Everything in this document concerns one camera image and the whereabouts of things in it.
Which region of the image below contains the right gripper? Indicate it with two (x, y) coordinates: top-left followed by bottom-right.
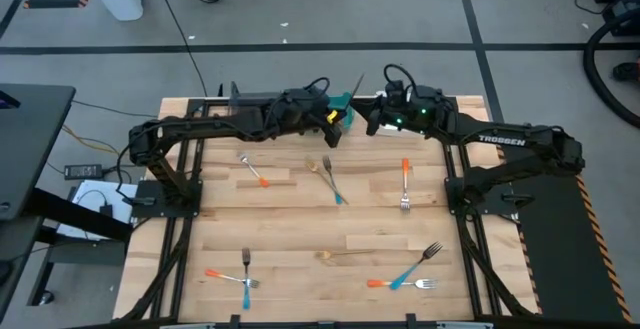
(350, 86), (449, 137)

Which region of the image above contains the silver fork orange handle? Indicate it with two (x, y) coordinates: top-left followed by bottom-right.
(399, 157), (412, 214)
(238, 153), (272, 189)
(203, 267), (261, 290)
(366, 277), (440, 291)

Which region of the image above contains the black power adapter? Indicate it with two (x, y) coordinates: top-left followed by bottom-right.
(63, 163), (104, 181)

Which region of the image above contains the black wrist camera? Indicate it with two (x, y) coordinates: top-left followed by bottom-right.
(284, 86), (321, 110)
(384, 79), (407, 108)

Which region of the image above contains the grey plastic bin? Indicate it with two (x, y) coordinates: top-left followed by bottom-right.
(227, 80), (281, 120)

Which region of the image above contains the yellow floor cable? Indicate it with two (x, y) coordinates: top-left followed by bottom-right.
(60, 124), (104, 154)

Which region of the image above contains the teal plastic bin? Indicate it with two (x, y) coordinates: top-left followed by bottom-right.
(327, 92), (357, 131)

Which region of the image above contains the long black floor cable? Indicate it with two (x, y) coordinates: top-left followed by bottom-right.
(151, 0), (209, 98)

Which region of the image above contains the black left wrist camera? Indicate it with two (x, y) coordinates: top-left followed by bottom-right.
(284, 86), (321, 110)

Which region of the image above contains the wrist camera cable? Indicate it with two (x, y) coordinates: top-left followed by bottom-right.
(382, 63), (417, 91)
(303, 75), (332, 96)

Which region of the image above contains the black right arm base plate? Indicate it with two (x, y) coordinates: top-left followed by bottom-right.
(444, 175), (535, 217)

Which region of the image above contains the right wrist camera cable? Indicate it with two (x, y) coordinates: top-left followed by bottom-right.
(382, 63), (417, 91)

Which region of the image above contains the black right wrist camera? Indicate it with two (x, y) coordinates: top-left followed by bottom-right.
(384, 79), (407, 108)

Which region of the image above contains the small black floor object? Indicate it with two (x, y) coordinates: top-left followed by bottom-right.
(612, 60), (640, 83)

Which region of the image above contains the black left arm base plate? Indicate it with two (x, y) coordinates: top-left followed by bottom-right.
(131, 178), (204, 219)

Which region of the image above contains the large hazard-edged black mat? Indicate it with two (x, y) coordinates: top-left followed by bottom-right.
(501, 143), (635, 324)

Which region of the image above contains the thick black hose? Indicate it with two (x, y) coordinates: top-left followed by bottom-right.
(582, 8), (640, 131)

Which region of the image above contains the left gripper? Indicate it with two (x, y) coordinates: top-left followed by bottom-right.
(282, 103), (346, 149)

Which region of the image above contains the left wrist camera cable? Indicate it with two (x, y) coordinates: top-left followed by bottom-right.
(303, 75), (332, 96)

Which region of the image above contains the black table frame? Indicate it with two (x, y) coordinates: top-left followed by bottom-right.
(112, 96), (541, 329)

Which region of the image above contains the white paper sheet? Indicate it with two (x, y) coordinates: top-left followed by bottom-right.
(55, 179), (140, 242)

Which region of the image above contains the black desk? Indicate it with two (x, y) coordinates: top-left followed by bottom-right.
(0, 82), (135, 315)

